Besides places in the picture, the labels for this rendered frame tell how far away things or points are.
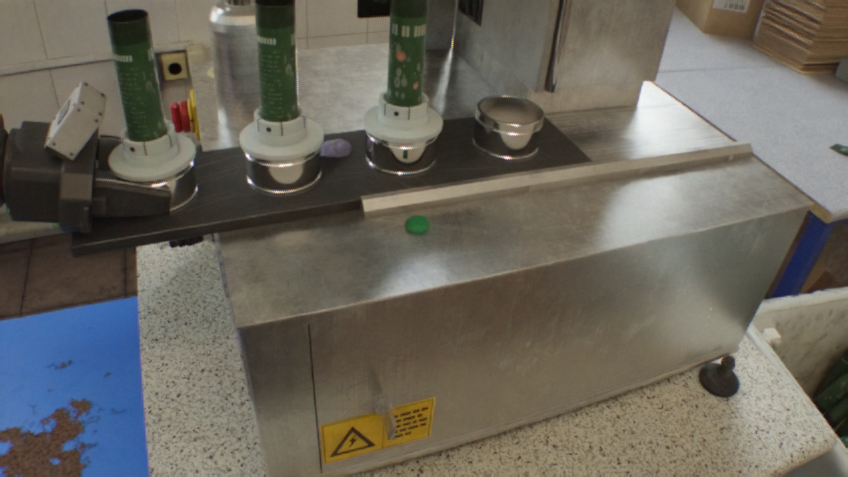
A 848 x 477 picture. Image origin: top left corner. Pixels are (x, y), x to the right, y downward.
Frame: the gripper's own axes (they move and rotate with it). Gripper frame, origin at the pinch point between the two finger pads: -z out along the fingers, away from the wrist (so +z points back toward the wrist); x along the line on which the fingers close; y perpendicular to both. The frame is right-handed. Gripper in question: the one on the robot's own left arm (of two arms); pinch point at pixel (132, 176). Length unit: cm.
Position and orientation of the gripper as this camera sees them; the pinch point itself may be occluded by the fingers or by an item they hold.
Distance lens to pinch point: 56.2
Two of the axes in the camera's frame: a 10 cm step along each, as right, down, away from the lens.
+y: 3.1, -8.0, -5.1
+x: 3.6, 5.9, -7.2
